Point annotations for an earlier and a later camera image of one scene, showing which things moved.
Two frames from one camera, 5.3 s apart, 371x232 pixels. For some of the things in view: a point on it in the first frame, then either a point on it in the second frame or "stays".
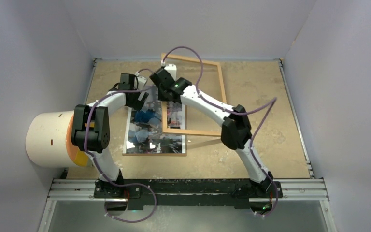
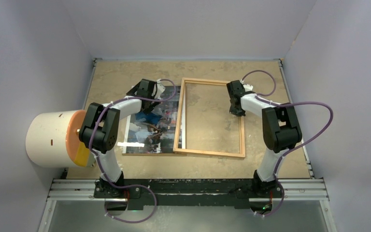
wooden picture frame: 167,130 -> 178,145
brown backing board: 155,154 stays
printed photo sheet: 143,134 stays
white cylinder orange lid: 49,141 stays
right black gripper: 162,96 -> 234,111
